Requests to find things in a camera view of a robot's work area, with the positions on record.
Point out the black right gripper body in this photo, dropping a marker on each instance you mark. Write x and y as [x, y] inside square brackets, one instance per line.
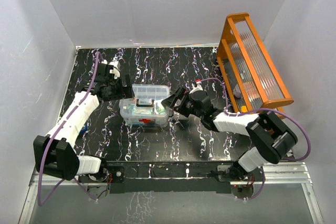
[187, 106]

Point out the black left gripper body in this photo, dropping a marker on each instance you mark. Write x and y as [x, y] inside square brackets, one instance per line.
[116, 89]

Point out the clear box lid black handle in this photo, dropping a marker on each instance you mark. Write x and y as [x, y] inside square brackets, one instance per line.
[150, 91]

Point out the clear first aid box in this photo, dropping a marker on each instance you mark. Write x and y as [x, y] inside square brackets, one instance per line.
[144, 116]

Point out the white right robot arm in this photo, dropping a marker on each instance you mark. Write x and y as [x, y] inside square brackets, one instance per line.
[271, 137]

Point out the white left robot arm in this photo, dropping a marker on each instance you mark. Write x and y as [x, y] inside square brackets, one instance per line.
[54, 152]

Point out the blue clamp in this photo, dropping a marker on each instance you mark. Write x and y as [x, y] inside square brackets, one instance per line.
[84, 128]

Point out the orange wooden rack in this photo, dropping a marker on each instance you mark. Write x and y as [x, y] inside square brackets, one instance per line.
[250, 76]

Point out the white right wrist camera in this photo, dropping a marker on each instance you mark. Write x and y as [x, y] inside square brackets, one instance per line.
[197, 86]

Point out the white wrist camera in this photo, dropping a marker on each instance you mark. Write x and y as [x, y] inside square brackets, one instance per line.
[197, 86]
[111, 69]

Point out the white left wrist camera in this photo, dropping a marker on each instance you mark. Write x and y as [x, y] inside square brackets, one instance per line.
[111, 69]

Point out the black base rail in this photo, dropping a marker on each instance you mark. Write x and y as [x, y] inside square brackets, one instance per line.
[182, 176]

